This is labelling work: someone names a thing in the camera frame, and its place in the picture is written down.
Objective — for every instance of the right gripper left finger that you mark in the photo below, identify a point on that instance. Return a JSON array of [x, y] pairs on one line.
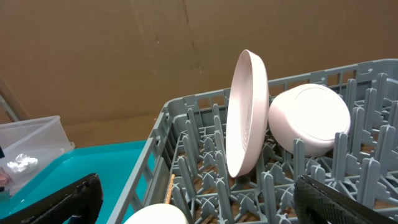
[[79, 202]]

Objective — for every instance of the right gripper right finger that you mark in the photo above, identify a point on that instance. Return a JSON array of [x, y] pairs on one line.
[[315, 202]]

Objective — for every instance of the white tissue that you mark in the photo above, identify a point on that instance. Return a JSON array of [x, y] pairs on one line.
[[23, 164]]

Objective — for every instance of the white paper cup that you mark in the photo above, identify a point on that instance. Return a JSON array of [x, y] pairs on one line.
[[160, 213]]

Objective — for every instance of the pink bowl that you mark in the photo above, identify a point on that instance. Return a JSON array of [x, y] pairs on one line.
[[310, 112]]

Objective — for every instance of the large pink plate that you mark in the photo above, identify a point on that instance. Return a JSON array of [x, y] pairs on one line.
[[247, 114]]

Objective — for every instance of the grey dishwasher rack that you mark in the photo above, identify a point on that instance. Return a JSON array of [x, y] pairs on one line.
[[182, 161]]

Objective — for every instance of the teal serving tray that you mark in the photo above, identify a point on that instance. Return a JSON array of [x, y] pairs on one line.
[[113, 163]]

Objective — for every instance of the clear plastic storage bin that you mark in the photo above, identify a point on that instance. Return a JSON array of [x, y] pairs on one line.
[[41, 138]]

